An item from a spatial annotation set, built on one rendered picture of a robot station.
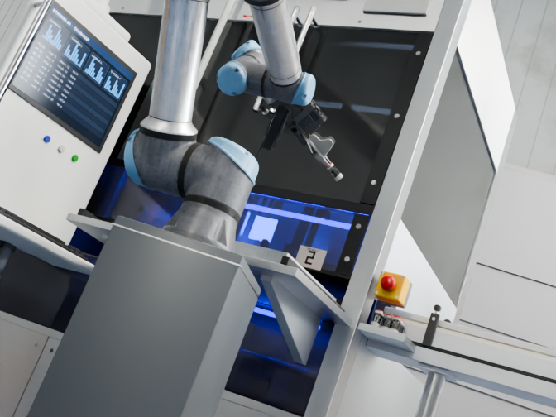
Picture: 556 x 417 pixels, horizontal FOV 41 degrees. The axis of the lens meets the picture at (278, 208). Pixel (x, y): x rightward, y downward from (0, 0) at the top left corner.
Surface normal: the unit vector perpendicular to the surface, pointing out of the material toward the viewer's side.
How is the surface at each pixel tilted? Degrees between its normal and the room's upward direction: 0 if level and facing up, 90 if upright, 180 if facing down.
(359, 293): 90
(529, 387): 90
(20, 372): 90
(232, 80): 136
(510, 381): 90
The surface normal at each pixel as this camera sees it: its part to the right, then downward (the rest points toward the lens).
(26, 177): 0.80, 0.11
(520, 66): -0.11, -0.34
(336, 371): -0.38, -0.41
